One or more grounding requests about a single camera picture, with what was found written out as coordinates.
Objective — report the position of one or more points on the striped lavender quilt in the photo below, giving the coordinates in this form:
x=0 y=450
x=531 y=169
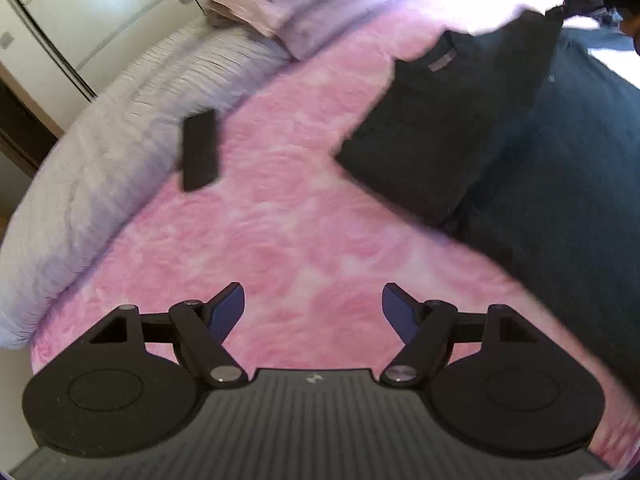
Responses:
x=100 y=160

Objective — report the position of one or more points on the wooden door frame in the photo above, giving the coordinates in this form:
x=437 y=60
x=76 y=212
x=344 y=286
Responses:
x=20 y=125

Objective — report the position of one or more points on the pink pillow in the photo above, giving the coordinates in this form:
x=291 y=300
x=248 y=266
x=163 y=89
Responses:
x=235 y=0

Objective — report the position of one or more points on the pink floral blanket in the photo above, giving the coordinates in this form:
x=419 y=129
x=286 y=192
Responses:
x=300 y=210

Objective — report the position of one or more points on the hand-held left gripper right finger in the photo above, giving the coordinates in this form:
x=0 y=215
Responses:
x=400 y=310

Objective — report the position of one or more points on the dark grey garment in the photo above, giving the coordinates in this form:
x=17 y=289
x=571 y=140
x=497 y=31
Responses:
x=425 y=135

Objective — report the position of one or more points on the dark blue-grey fleece garment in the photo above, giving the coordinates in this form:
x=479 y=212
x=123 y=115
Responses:
x=550 y=210

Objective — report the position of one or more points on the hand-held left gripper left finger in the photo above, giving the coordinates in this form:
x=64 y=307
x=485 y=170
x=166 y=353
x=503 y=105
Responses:
x=227 y=310

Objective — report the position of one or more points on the black remote control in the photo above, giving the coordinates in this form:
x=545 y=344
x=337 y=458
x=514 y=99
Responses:
x=200 y=152

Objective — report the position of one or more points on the white wardrobe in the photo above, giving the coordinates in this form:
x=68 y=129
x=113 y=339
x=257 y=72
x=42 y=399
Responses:
x=100 y=10

